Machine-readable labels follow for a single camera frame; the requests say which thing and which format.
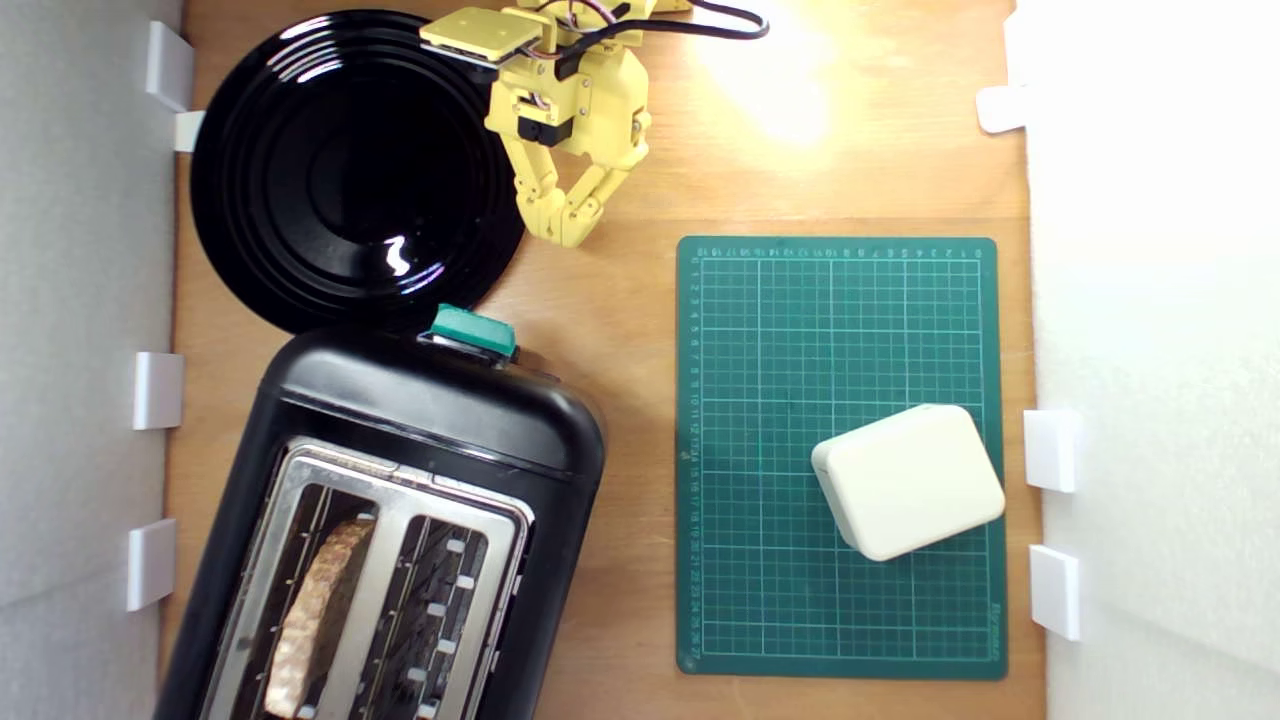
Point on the green toaster lever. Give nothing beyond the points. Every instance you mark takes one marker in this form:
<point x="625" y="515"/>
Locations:
<point x="472" y="330"/>

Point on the black two-slot toaster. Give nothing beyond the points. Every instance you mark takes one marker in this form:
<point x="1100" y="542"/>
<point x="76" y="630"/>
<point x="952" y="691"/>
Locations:
<point x="430" y="410"/>

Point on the black plate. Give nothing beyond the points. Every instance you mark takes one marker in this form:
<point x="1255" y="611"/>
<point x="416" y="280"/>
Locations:
<point x="300" y="180"/>

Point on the green cutting mat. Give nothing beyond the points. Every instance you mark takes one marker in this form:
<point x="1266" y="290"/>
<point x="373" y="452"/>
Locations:
<point x="780" y="350"/>

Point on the white block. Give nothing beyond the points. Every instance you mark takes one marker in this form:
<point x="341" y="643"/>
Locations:
<point x="910" y="480"/>

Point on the brown bread slice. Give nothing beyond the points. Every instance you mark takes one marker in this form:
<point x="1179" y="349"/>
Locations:
<point x="315" y="610"/>

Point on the yellow gripper camera box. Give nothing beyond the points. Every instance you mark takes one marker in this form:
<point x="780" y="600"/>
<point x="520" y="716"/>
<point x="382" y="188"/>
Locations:
<point x="480" y="32"/>

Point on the small white wall clip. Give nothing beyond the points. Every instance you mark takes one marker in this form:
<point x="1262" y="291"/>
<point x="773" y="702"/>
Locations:
<point x="189" y="131"/>

